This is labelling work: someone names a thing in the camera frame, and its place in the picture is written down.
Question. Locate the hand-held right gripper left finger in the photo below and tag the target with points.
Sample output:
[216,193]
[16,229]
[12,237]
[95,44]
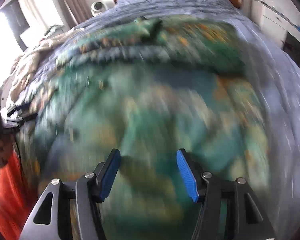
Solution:
[110,175]

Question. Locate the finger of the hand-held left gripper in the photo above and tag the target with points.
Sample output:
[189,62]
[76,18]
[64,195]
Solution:
[18,109]
[21,121]

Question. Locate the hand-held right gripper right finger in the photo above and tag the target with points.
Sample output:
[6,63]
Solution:
[187,175]

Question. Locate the green printed padded jacket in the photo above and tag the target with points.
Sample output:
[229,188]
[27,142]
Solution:
[152,100]

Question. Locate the person's left forearm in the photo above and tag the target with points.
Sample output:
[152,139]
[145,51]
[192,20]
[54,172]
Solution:
[1,152]

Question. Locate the cream fleece blanket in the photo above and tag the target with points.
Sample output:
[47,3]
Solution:
[27,65]

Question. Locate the orange fleece blanket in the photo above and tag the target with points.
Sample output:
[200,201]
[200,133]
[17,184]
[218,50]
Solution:
[8,195]

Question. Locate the window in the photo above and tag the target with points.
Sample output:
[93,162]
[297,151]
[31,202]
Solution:
[5,35]

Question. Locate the dark green clutter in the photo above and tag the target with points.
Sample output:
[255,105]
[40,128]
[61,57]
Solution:
[52,29]

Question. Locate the beige curtain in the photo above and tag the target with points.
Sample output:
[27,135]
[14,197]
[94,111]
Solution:
[70,0]

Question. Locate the small white fan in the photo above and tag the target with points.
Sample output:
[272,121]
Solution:
[98,7]

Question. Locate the white desk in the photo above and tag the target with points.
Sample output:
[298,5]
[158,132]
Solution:
[272,15]

